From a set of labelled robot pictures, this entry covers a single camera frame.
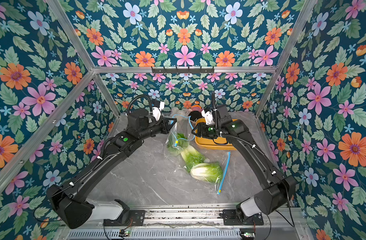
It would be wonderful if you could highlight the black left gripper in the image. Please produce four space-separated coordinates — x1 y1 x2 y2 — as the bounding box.
135 117 177 142

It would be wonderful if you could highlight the green chinese cabbage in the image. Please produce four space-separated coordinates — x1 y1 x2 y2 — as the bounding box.
167 133 189 156
181 146 206 173
190 163 223 184

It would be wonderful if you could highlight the clear zipper bag blue seal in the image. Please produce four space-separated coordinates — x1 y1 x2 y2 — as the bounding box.
181 146 231 195

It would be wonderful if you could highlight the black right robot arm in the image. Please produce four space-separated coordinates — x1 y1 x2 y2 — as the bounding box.
192 105 296 222

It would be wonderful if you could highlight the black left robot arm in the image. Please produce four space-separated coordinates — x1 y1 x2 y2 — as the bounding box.
47 95 177 230

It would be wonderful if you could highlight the yellow plastic tray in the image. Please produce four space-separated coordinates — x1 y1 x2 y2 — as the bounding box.
194 117 239 151

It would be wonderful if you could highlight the black striped plush toy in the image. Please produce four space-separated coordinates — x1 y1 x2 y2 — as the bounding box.
188 105 203 122

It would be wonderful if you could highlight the white plush bunny blue shirt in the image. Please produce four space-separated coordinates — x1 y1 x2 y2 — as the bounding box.
170 107 190 118

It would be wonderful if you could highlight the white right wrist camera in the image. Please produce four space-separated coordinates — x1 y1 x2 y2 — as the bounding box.
201 110 215 125

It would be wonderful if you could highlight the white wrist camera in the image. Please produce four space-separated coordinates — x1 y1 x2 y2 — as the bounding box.
201 110 215 125
152 100 165 121

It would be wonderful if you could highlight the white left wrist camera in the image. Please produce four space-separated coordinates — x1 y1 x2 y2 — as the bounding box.
152 100 165 121

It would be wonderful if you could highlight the black hook rail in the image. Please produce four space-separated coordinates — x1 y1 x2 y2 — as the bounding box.
151 67 215 74

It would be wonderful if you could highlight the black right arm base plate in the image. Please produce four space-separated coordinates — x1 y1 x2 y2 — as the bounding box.
219 206 264 226

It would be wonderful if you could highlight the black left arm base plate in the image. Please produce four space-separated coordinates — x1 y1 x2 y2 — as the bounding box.
104 210 146 227

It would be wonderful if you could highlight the aluminium mounting rail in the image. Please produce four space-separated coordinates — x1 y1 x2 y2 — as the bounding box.
57 204 310 237

